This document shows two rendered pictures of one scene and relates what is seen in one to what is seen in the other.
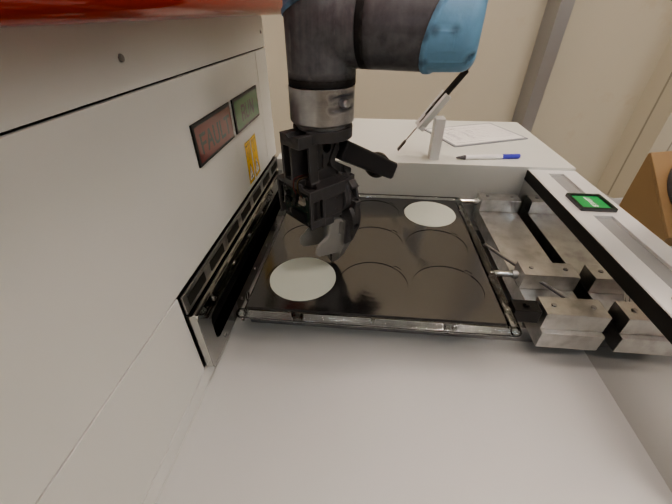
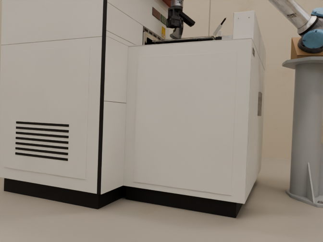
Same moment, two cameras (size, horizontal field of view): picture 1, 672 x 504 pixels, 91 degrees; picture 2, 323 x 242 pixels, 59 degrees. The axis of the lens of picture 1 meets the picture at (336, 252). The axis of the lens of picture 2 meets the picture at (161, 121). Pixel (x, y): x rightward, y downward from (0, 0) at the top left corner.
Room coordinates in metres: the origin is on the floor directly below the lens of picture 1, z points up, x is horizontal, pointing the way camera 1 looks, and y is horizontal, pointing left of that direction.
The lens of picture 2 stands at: (-1.29, -0.46, 0.46)
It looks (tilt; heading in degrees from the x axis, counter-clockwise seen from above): 1 degrees down; 18
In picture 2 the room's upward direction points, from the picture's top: 2 degrees clockwise
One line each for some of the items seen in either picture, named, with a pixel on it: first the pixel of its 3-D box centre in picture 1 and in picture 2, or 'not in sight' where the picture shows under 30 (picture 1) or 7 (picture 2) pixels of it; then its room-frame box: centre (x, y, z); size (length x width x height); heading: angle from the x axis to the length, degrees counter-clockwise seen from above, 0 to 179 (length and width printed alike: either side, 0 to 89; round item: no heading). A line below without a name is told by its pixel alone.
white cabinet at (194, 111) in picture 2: not in sight; (207, 125); (0.55, -0.18, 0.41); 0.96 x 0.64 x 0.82; 175
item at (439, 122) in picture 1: (430, 126); (217, 34); (0.71, -0.20, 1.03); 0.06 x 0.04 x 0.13; 85
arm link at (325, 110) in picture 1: (323, 106); (177, 5); (0.41, 0.01, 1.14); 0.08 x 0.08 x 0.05
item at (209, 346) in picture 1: (253, 243); (158, 48); (0.48, 0.15, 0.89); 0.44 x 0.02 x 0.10; 175
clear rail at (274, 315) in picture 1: (374, 322); (181, 39); (0.30, -0.05, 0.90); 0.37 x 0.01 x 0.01; 85
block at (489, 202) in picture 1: (497, 202); not in sight; (0.64, -0.35, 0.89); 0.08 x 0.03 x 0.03; 85
